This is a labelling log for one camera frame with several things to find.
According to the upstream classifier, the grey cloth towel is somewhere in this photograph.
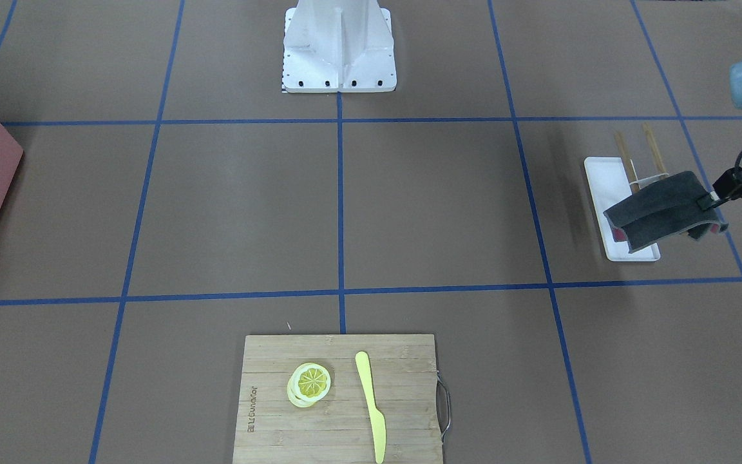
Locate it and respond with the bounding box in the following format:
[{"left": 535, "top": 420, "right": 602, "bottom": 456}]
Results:
[{"left": 603, "top": 171, "right": 729, "bottom": 253}]

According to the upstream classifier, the white towel rack stand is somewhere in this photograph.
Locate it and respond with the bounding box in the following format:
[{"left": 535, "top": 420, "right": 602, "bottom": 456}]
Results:
[{"left": 583, "top": 122, "right": 668, "bottom": 262}]

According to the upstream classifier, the yellow plastic knife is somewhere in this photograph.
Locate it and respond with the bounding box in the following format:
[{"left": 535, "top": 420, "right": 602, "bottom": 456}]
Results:
[{"left": 354, "top": 351, "right": 388, "bottom": 463}]

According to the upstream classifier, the yellow lemon slice toy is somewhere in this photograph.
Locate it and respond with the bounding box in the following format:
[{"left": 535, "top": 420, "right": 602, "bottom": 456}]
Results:
[{"left": 286, "top": 362, "right": 332, "bottom": 408}]

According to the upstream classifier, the wooden cutting board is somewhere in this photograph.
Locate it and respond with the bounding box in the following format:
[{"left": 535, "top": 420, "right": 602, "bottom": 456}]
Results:
[{"left": 232, "top": 334, "right": 444, "bottom": 463}]

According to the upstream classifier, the white camera pillar base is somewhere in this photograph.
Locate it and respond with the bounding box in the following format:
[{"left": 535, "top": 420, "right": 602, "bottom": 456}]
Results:
[{"left": 281, "top": 1, "right": 397, "bottom": 93}]

